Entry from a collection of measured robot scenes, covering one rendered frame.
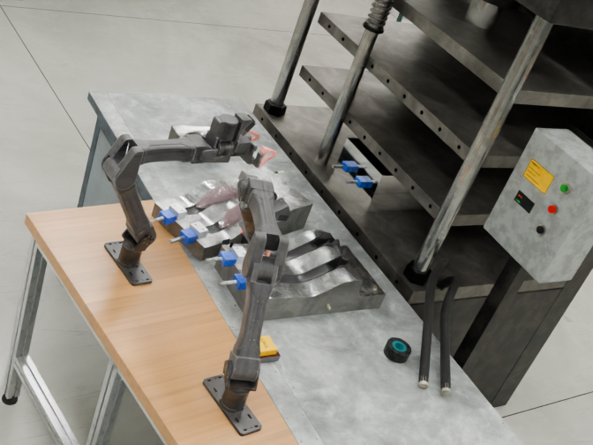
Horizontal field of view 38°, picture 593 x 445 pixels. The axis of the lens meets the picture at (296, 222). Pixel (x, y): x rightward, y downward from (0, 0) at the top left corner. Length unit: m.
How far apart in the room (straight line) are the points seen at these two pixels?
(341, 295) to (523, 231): 0.64
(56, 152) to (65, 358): 1.51
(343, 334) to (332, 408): 0.34
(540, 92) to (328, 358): 1.12
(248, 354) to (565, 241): 1.10
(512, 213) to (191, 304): 1.09
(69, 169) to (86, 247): 1.88
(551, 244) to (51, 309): 1.99
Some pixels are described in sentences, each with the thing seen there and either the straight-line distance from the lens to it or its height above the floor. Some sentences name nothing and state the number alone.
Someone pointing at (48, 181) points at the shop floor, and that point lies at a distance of 4.38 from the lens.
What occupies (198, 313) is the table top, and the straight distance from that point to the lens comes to 2.52.
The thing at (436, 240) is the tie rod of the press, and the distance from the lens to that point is 2.97.
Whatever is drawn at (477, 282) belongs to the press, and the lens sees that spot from 3.24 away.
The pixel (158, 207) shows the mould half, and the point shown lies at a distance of 2.82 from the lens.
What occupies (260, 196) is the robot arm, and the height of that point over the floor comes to 1.25.
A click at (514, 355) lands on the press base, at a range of 3.80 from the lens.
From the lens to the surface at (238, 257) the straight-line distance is 2.59.
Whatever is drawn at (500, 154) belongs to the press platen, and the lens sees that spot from 3.00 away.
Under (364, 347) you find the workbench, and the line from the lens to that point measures 2.64.
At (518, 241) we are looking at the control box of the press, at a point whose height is 1.13.
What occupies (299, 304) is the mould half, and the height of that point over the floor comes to 0.85.
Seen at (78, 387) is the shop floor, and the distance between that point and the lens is 3.34.
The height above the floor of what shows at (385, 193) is 0.87.
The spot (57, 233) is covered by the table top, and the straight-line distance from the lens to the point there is 2.68.
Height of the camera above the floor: 2.38
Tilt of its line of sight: 31 degrees down
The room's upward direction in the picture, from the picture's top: 21 degrees clockwise
